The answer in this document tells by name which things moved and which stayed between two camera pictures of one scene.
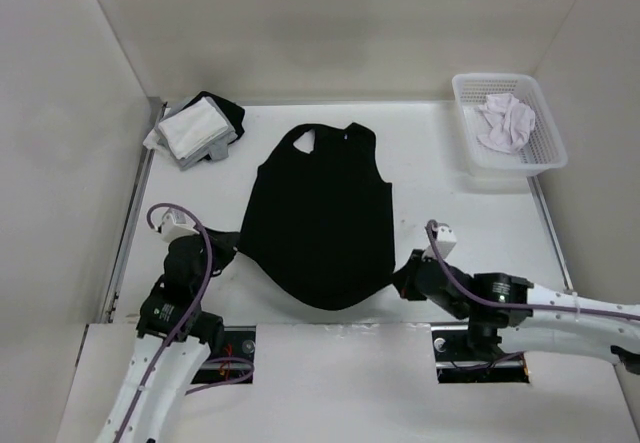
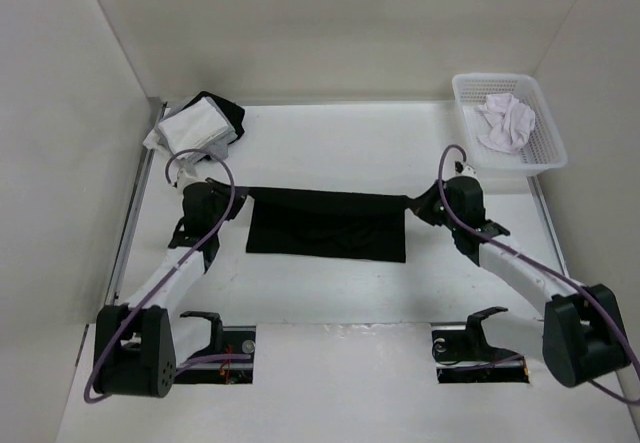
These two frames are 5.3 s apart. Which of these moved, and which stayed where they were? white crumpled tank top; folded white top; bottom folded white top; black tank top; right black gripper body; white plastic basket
Moved: right black gripper body; black tank top
Stayed: bottom folded white top; white crumpled tank top; folded white top; white plastic basket
